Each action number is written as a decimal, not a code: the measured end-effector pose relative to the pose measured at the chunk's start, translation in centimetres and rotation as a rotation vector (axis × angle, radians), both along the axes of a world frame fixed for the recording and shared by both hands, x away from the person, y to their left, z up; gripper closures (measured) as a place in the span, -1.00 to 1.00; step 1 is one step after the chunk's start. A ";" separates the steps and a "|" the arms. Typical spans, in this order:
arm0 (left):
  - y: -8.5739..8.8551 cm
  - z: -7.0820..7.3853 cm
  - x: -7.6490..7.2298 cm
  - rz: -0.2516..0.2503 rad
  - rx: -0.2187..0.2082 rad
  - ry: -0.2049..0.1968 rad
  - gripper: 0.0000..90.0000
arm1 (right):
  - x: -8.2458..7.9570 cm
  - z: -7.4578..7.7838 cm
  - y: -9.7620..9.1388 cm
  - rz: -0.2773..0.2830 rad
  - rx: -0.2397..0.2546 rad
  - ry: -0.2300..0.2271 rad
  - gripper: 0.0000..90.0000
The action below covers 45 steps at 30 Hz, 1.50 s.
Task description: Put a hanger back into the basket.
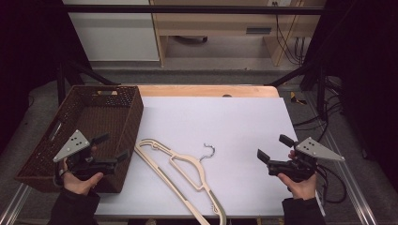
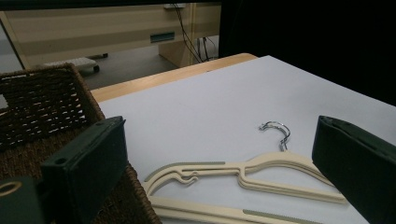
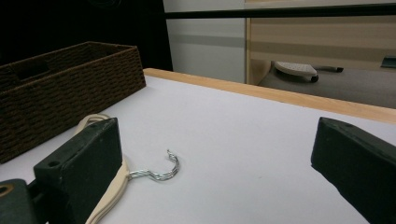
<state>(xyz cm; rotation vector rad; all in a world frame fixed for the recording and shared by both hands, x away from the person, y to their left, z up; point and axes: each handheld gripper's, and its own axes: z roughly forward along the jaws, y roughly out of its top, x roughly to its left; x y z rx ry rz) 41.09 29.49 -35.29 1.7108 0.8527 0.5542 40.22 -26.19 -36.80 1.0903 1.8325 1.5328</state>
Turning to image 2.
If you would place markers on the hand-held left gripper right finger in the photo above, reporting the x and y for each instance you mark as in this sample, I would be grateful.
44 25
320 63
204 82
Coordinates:
355 168

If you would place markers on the beige wooden desk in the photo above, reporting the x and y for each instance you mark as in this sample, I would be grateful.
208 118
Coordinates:
93 28

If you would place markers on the brown wicker basket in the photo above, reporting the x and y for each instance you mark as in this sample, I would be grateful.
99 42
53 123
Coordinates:
31 161

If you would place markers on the cream plastic clothes hanger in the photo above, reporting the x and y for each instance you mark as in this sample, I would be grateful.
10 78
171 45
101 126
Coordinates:
202 170
280 190
299 196

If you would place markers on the white table sheet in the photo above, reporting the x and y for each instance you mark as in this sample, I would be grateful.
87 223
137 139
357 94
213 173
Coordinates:
218 109

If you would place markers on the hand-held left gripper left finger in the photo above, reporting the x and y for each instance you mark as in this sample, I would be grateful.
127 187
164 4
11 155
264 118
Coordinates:
84 168

